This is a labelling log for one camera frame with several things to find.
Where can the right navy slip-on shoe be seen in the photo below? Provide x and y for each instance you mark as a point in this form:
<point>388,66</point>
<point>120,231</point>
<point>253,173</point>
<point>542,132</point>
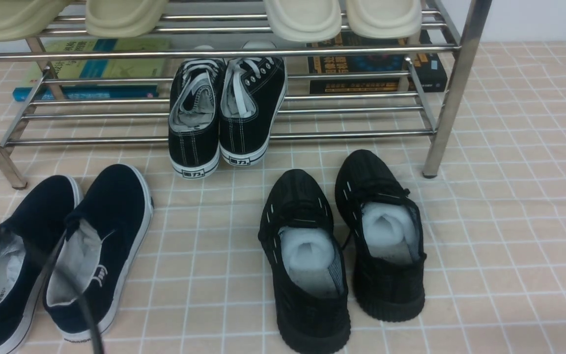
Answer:
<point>102,237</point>

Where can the navy slip-on shoe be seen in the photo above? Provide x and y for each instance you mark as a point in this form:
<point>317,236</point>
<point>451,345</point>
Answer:
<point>102,237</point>
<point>29,238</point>

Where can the metal shoe rack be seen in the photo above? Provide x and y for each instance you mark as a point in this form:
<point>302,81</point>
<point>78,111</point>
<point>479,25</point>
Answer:
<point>464,47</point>

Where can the left navy slip-on shoe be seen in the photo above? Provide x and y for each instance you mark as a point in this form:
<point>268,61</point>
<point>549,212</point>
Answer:
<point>29,238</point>

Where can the left black knit sneaker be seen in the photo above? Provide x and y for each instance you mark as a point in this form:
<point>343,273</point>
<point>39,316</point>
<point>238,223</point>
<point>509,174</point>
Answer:
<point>310,289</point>

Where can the black knit sneaker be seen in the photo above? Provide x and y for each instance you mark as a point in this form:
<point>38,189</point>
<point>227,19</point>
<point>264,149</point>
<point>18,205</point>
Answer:
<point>385,226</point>
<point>310,289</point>

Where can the right black canvas sneaker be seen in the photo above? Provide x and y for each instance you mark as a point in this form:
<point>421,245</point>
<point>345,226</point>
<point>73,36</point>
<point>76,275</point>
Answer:
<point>254,89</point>

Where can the black canvas sneaker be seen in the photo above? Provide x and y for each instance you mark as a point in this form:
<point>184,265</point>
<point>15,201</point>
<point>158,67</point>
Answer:
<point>193,123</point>
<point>254,89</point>

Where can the left black canvas sneaker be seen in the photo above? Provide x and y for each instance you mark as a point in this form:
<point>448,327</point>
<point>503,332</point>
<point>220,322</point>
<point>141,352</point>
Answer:
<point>193,123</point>

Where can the right black knit sneaker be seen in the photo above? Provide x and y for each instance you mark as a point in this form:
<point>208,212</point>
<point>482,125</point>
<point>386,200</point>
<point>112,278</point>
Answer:
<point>385,226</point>

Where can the upper black book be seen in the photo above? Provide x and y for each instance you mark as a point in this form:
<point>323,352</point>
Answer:
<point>373,63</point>

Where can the black book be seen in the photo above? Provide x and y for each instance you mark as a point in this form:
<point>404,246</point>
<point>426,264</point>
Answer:
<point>430,83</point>
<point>373,63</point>

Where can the cream slipper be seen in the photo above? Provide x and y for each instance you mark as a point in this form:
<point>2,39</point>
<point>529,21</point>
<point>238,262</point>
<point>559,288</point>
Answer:
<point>304,21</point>
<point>384,19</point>
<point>20,19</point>
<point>122,18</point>

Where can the lower black book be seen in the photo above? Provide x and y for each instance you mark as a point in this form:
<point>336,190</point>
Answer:
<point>430,83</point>

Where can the far right cream slipper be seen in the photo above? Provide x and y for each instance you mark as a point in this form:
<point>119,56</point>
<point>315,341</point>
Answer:
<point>384,19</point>

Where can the green yellow book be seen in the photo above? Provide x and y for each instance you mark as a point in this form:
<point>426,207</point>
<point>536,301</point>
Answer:
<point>108,68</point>

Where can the blue book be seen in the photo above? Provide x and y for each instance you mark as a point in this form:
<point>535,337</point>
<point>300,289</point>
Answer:
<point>21,94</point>

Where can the far left cream slipper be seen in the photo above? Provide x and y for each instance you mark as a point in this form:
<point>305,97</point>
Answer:
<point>20,19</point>

